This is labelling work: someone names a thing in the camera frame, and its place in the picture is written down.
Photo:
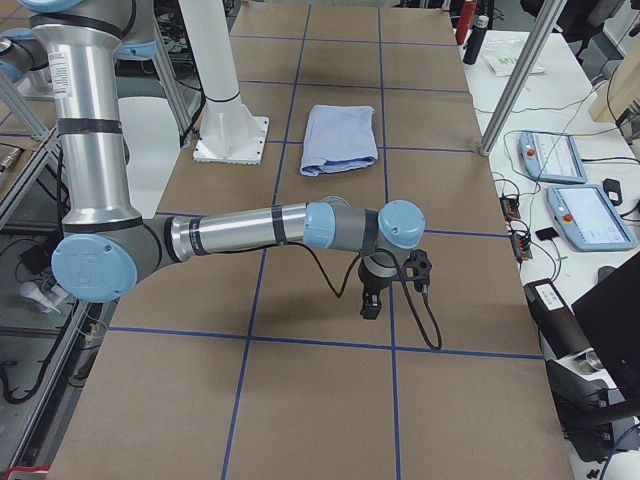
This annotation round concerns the light blue striped shirt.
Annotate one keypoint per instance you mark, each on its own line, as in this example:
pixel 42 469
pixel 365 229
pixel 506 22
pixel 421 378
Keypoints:
pixel 338 139

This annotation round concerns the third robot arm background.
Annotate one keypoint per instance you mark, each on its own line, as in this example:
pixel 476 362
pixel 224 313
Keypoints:
pixel 24 61

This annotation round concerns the small black card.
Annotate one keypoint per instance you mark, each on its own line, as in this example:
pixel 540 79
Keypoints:
pixel 545 234

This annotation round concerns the white central pillar with base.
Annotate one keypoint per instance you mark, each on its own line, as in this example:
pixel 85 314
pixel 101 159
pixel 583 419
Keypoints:
pixel 228 132

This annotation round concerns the lower blue teach pendant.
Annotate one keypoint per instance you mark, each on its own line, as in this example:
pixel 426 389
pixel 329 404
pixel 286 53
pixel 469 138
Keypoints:
pixel 587 218

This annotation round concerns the blue teach pendant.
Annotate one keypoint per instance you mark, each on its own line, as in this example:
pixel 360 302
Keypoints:
pixel 587 218
pixel 551 157

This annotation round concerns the white side table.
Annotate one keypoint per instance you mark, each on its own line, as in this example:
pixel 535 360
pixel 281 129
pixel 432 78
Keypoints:
pixel 556 98

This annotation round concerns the upper blue teach pendant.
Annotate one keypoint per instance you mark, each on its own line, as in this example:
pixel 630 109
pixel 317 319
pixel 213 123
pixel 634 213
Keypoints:
pixel 551 157

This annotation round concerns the black monitor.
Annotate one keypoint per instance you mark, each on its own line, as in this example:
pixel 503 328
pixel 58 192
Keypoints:
pixel 608 314

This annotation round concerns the black bottle with clear cap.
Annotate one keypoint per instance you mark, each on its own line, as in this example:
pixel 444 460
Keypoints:
pixel 475 40

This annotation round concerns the red cylinder bottle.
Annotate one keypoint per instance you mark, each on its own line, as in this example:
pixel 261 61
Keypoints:
pixel 465 19

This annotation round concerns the wooden post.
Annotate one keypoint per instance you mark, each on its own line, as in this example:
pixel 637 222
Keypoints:
pixel 621 89

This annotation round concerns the aluminium frame post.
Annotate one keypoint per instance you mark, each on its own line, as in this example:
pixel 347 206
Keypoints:
pixel 535 42

